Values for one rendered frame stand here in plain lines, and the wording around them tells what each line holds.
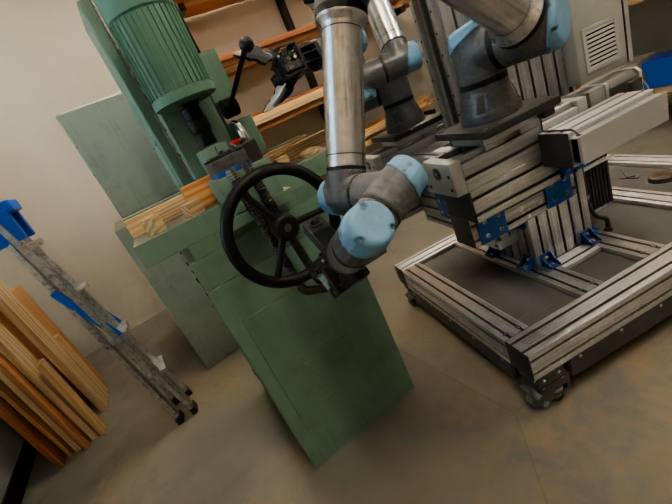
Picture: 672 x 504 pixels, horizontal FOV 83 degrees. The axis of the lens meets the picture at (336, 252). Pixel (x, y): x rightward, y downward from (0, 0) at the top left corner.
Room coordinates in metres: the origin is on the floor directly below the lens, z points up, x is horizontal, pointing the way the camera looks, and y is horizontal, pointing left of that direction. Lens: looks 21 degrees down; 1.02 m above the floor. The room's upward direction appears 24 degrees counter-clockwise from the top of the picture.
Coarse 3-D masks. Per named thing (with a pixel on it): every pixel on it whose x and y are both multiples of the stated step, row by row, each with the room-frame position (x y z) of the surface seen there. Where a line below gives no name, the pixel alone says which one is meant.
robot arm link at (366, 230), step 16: (352, 208) 0.52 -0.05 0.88; (368, 208) 0.52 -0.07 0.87; (384, 208) 0.52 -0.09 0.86; (352, 224) 0.50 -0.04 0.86; (368, 224) 0.50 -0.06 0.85; (384, 224) 0.50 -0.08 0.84; (336, 240) 0.56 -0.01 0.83; (352, 240) 0.50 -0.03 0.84; (368, 240) 0.49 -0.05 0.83; (384, 240) 0.49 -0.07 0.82; (336, 256) 0.57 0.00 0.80; (352, 256) 0.53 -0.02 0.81; (368, 256) 0.51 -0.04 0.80
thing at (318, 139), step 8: (312, 136) 1.27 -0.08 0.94; (320, 136) 1.28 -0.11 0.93; (296, 144) 1.25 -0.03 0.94; (304, 144) 1.25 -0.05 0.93; (312, 144) 1.26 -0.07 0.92; (320, 144) 1.27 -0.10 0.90; (280, 152) 1.22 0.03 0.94; (288, 152) 1.23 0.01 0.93; (296, 152) 1.24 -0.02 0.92; (272, 160) 1.21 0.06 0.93; (184, 200) 1.11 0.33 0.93; (168, 208) 1.09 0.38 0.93; (176, 208) 1.10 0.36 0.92; (160, 216) 1.08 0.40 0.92; (168, 216) 1.09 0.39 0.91; (176, 216) 1.10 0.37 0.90
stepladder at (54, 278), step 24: (0, 216) 1.48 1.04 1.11; (0, 240) 1.47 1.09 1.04; (24, 240) 1.60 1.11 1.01; (24, 264) 1.47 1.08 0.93; (48, 264) 1.53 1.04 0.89; (48, 288) 1.47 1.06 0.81; (72, 288) 1.52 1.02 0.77; (72, 312) 1.48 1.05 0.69; (96, 312) 1.52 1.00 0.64; (96, 336) 1.48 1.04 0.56; (120, 336) 1.51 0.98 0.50; (120, 360) 1.49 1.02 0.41; (144, 360) 1.51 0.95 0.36; (144, 384) 1.49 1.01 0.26; (168, 384) 1.51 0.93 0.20; (168, 408) 1.49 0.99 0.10; (192, 408) 1.51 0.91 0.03
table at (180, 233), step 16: (304, 160) 1.09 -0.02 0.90; (320, 160) 1.10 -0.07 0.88; (288, 176) 1.06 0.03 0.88; (320, 176) 1.09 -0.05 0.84; (288, 192) 0.95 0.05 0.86; (208, 208) 0.99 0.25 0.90; (176, 224) 0.97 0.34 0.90; (192, 224) 0.96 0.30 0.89; (208, 224) 0.97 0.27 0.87; (240, 224) 0.90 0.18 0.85; (144, 240) 0.94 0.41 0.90; (160, 240) 0.93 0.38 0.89; (176, 240) 0.94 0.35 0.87; (192, 240) 0.95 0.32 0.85; (144, 256) 0.91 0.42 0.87; (160, 256) 0.92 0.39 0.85
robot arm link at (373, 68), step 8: (368, 64) 1.11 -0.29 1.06; (376, 64) 1.10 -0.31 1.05; (368, 72) 1.10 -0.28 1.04; (376, 72) 1.10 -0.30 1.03; (384, 72) 1.10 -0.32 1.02; (368, 80) 1.10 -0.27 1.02; (376, 80) 1.10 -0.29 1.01; (384, 80) 1.11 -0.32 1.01; (368, 88) 1.11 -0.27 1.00; (376, 88) 1.13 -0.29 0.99; (368, 96) 1.11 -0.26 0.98
